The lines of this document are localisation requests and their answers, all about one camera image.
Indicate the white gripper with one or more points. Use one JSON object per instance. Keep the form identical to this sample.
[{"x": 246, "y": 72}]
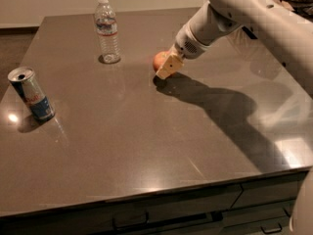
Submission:
[{"x": 188, "y": 45}]

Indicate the red apple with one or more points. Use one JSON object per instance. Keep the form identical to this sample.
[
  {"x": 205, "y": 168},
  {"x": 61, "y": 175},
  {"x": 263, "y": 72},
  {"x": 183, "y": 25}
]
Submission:
[{"x": 159, "y": 60}]

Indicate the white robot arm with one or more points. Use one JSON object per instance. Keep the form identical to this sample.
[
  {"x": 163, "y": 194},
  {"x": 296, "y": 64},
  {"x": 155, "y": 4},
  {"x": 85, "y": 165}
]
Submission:
[{"x": 287, "y": 36}]

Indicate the redbull can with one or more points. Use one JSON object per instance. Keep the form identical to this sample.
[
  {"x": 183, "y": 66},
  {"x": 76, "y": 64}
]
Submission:
[{"x": 25, "y": 82}]

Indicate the clear plastic water bottle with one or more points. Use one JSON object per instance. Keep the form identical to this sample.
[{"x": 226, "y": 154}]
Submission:
[{"x": 106, "y": 28}]

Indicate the left drawer handle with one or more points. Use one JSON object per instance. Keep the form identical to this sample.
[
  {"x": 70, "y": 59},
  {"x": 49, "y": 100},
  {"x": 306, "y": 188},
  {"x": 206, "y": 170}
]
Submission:
[{"x": 127, "y": 221}]

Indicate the drawer handle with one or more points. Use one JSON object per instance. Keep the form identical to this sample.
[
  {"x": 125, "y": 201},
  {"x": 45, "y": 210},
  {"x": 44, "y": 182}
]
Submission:
[
  {"x": 287, "y": 211},
  {"x": 127, "y": 221},
  {"x": 271, "y": 229}
]

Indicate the upper right drawer handle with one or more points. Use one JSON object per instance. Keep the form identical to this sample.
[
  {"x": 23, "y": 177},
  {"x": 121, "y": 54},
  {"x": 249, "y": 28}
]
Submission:
[{"x": 287, "y": 211}]

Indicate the lower right drawer handle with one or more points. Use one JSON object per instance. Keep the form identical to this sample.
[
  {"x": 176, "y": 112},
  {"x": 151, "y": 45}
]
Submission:
[{"x": 271, "y": 229}]

